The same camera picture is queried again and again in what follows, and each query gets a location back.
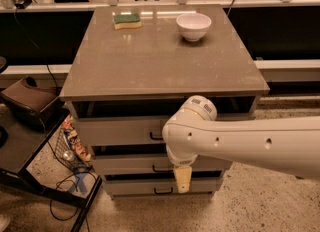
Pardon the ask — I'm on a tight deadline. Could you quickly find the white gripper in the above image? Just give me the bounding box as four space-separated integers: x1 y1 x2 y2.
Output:
166 145 198 193

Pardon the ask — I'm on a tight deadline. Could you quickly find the grey top drawer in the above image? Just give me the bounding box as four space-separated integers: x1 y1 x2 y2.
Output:
72 116 169 146

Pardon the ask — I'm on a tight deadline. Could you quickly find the grey drawer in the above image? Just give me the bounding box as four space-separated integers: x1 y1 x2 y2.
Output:
72 116 169 146
91 154 232 175
104 178 223 198

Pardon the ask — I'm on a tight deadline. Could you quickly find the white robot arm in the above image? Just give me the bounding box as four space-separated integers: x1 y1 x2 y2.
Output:
162 96 320 193

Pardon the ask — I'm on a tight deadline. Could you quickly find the grey bottom drawer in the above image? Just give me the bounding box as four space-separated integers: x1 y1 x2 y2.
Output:
104 178 223 198

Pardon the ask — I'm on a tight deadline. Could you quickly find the grey middle drawer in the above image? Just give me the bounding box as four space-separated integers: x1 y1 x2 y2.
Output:
91 154 232 175

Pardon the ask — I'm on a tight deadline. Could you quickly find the grey drawer cabinet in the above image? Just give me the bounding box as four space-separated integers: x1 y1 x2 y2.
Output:
60 5 269 186

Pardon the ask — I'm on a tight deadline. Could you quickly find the white bowl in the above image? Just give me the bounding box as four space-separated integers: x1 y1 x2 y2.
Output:
176 13 212 42

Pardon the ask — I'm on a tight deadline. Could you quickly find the brown VR headset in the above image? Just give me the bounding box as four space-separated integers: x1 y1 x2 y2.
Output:
0 76 63 128

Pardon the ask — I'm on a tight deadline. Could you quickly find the green yellow sponge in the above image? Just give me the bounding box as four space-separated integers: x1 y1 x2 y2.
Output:
113 14 142 30

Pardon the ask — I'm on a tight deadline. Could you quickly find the black side table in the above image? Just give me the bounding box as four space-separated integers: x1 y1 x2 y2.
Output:
0 109 102 232

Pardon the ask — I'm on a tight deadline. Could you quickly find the black power adapter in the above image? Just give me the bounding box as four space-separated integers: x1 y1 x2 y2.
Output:
15 0 32 9

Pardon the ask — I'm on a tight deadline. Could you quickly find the black cable on floor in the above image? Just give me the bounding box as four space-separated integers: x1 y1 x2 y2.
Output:
49 170 101 222

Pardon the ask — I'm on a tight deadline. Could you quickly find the wire basket with snacks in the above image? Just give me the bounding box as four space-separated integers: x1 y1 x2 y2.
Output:
54 115 92 170

